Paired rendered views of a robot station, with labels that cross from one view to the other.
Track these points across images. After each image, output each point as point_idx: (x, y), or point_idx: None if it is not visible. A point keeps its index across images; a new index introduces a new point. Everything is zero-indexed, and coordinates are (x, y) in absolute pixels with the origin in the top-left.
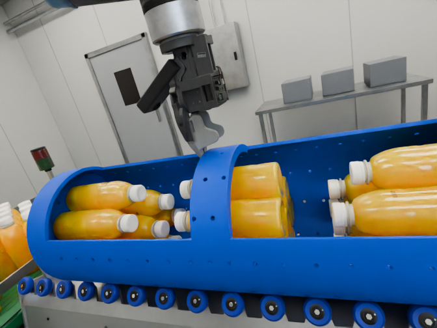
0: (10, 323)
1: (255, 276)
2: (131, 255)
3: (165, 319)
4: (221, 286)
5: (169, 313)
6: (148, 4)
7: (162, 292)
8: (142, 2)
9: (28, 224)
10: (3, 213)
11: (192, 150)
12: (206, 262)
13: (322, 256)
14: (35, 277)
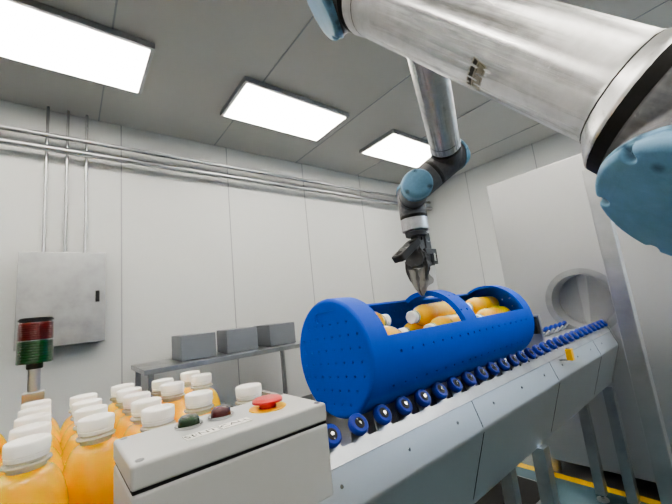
0: None
1: (486, 337)
2: (444, 335)
3: (446, 409)
4: (474, 352)
5: (445, 404)
6: (421, 213)
7: (438, 385)
8: (417, 211)
9: (365, 323)
10: (126, 389)
11: (425, 285)
12: (473, 332)
13: (499, 321)
14: None
